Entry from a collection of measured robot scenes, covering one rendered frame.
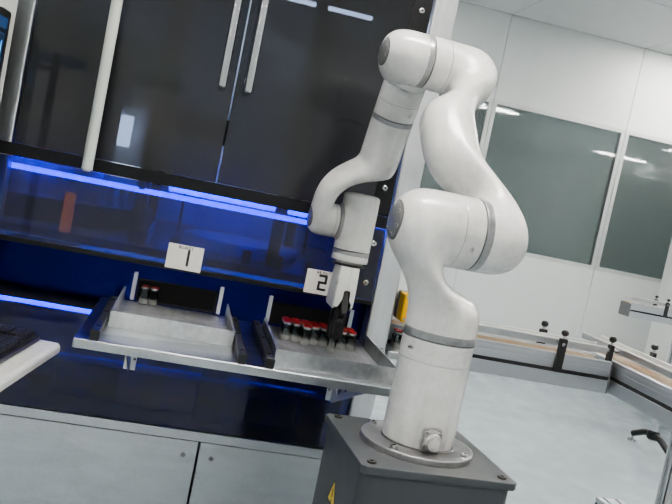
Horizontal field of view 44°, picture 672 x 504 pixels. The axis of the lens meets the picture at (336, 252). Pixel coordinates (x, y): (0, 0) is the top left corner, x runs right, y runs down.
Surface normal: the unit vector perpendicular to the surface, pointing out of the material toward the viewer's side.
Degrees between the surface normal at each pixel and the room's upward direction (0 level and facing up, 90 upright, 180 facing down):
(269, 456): 90
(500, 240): 89
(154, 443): 90
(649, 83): 90
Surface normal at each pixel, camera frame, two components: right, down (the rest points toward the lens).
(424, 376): -0.34, 0.00
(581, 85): 0.17, 0.11
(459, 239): 0.24, 0.32
